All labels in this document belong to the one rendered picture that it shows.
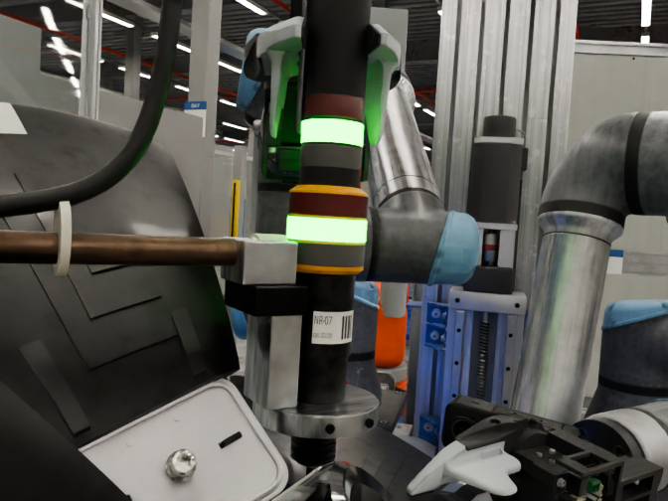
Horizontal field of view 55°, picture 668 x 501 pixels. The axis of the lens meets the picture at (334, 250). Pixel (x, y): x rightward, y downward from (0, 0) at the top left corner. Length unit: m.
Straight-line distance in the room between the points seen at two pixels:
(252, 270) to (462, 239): 0.34
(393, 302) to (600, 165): 3.54
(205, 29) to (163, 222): 7.07
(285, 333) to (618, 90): 2.07
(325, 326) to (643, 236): 2.03
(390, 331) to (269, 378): 3.97
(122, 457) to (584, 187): 0.59
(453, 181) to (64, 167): 0.94
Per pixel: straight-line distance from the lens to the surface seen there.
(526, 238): 1.26
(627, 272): 2.32
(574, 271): 0.75
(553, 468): 0.52
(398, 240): 0.61
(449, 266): 0.62
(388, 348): 4.31
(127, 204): 0.40
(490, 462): 0.50
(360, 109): 0.34
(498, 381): 1.21
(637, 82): 2.35
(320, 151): 0.33
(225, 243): 0.32
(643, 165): 0.75
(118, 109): 4.58
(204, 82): 7.31
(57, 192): 0.30
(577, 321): 0.74
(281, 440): 0.52
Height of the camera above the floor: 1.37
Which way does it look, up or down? 3 degrees down
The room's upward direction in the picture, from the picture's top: 3 degrees clockwise
